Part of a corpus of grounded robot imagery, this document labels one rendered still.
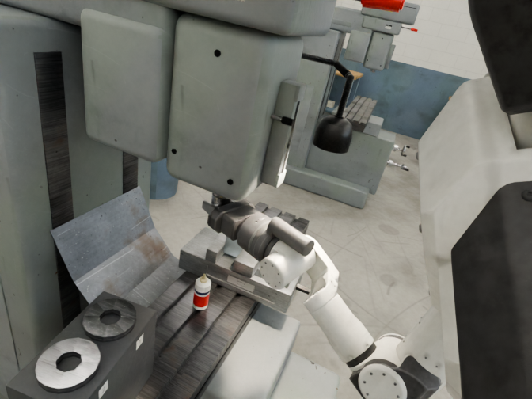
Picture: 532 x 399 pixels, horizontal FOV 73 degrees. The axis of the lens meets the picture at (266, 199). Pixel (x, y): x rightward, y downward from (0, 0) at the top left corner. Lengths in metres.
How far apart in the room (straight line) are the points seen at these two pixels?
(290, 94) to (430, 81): 6.54
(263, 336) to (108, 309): 0.50
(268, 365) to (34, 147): 0.76
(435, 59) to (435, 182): 6.87
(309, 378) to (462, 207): 0.97
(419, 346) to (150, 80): 0.64
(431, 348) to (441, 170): 0.40
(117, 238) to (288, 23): 0.80
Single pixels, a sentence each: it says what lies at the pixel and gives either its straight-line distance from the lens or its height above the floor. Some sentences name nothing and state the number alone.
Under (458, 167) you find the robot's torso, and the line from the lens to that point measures 0.31.
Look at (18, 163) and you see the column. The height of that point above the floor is 1.28.
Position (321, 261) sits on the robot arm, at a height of 1.25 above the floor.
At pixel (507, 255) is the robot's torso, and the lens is 0.29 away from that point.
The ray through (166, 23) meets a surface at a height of 1.61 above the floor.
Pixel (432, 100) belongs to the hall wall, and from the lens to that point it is 7.23.
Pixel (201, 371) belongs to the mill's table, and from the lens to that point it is 0.91.
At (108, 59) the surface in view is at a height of 1.52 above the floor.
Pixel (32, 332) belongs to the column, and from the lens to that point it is 1.21.
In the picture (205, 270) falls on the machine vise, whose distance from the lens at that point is 1.09.
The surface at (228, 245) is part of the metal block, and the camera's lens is 1.06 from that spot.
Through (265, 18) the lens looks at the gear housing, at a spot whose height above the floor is 1.65.
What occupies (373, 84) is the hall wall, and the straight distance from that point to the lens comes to 7.25.
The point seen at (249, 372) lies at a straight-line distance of 1.02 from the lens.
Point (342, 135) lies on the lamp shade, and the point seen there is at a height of 1.48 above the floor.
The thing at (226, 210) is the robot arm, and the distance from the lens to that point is 0.79.
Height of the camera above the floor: 1.67
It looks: 28 degrees down
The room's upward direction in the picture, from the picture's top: 12 degrees clockwise
